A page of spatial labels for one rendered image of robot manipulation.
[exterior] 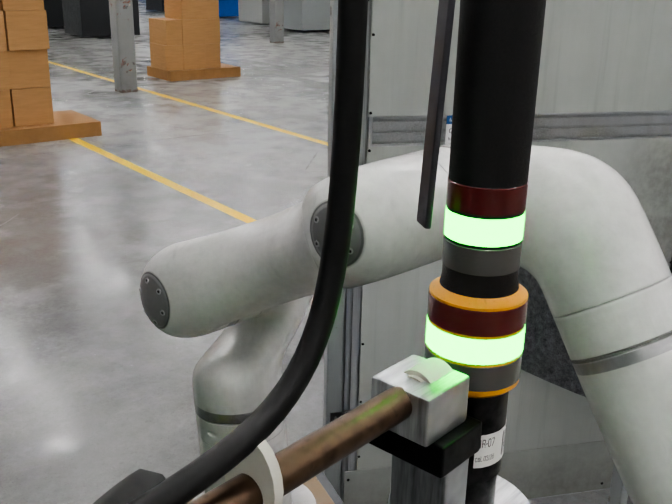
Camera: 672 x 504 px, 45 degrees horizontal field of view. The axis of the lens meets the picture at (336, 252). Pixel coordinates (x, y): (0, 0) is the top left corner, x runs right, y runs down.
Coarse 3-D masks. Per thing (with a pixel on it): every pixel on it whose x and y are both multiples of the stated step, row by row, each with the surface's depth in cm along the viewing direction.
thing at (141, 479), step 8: (136, 472) 42; (144, 472) 42; (152, 472) 43; (128, 480) 41; (136, 480) 42; (144, 480) 42; (152, 480) 42; (160, 480) 43; (112, 488) 40; (120, 488) 41; (128, 488) 41; (136, 488) 41; (144, 488) 42; (104, 496) 40; (112, 496) 40; (120, 496) 40; (128, 496) 41; (136, 496) 41
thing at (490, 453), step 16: (480, 400) 36; (496, 400) 36; (480, 416) 36; (496, 416) 37; (496, 432) 37; (480, 448) 37; (496, 448) 37; (480, 464) 37; (496, 464) 38; (480, 480) 37; (480, 496) 38
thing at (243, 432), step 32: (352, 0) 25; (352, 32) 25; (352, 64) 26; (352, 96) 26; (352, 128) 26; (352, 160) 27; (352, 192) 27; (352, 224) 28; (320, 288) 28; (320, 320) 28; (320, 352) 28; (288, 384) 27; (256, 416) 27; (224, 448) 26; (256, 448) 27; (192, 480) 25; (256, 480) 27
